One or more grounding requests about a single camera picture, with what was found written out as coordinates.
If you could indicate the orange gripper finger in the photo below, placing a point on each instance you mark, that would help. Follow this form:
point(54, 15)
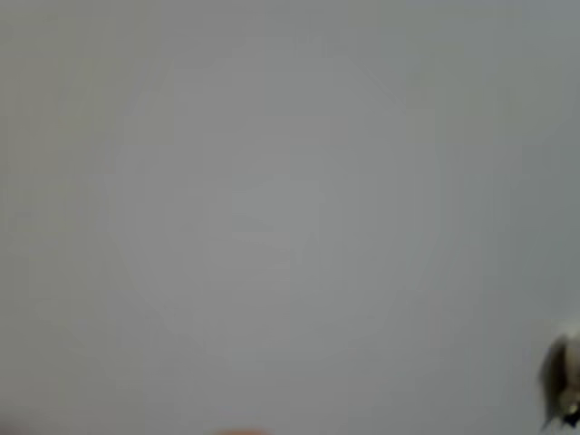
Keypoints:
point(242, 432)

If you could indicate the blurry dark brown object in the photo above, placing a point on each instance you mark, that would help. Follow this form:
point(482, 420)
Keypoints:
point(558, 380)

